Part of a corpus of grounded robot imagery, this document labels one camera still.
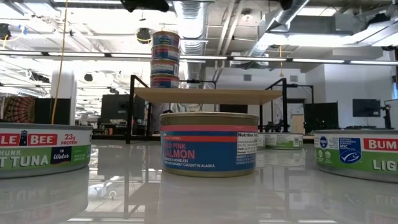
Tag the light tuna can green label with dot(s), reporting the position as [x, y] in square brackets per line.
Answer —
[284, 140]
[37, 149]
[357, 155]
[261, 141]

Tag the black background robot arm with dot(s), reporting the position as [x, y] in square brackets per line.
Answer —
[273, 126]

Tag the wooden shelf black metal legs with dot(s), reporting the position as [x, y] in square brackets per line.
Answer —
[205, 96]

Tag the black monitor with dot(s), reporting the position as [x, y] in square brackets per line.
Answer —
[43, 109]
[233, 109]
[320, 115]
[118, 107]

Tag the pale plastic sheet cover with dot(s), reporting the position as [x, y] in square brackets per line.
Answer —
[186, 108]

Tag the long ceiling light strip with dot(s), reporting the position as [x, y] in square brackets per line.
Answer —
[264, 58]

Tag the patterned orange tapestry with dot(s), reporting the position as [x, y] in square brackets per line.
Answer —
[18, 109]

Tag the beige cardboard box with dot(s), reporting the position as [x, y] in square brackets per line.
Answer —
[298, 124]

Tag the white work surface sheet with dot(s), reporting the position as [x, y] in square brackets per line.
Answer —
[199, 202]

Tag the black ceiling dome camera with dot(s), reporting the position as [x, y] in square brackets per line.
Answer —
[143, 35]

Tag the large silver ceiling duct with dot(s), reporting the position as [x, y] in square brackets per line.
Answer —
[289, 12]

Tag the black wall screen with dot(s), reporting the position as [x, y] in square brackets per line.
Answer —
[367, 107]

